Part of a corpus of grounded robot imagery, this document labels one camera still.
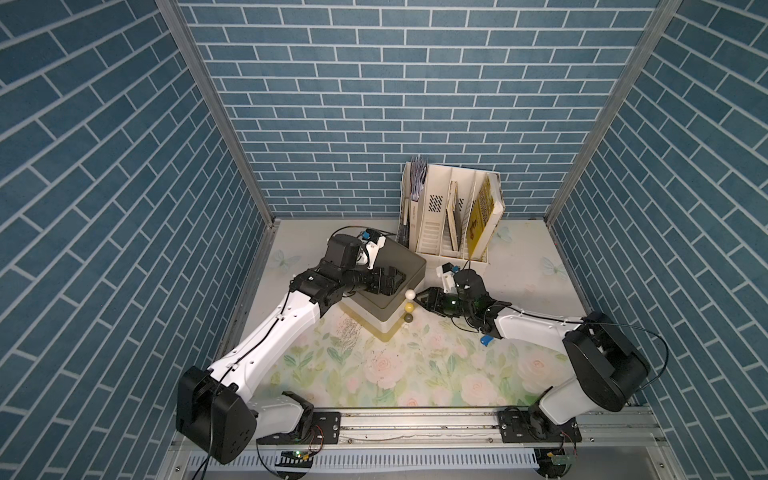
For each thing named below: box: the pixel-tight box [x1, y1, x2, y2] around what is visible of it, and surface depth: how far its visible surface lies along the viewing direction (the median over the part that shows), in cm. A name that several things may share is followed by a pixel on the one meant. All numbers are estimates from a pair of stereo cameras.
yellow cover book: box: [467, 173, 505, 259], surface depth 96 cm
